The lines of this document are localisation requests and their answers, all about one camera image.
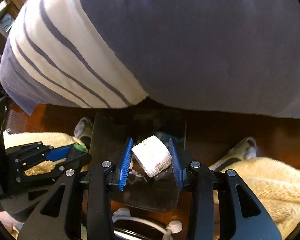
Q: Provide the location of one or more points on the person's slipper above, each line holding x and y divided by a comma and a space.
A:
83, 127
240, 150

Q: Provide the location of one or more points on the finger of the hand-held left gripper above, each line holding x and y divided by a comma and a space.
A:
74, 158
58, 153

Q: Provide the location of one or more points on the person's right leg cream fleece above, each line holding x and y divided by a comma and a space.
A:
277, 187

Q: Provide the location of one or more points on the white ribbed radiator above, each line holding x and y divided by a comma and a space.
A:
13, 120

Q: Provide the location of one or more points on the green bottle cap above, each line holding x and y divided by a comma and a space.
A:
79, 147

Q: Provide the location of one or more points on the pale box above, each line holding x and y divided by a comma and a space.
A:
0, 12

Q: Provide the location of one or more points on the striped blue white bed blanket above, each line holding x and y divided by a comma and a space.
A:
190, 42

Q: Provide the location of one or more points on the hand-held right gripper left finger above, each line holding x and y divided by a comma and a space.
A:
124, 165

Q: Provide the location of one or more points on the white bandage roll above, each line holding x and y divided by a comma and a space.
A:
150, 155

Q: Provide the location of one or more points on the person's leg cream fleece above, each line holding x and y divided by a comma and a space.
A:
39, 137
277, 187

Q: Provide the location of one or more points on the light blue snack wrapper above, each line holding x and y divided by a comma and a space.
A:
165, 136

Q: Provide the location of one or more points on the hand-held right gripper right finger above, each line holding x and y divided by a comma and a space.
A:
176, 165

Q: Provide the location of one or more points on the person's left leg cream fleece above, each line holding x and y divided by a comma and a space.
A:
39, 137

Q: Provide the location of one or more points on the person's right slipper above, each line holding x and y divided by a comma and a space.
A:
240, 150

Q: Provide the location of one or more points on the person's left slipper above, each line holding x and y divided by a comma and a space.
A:
83, 127

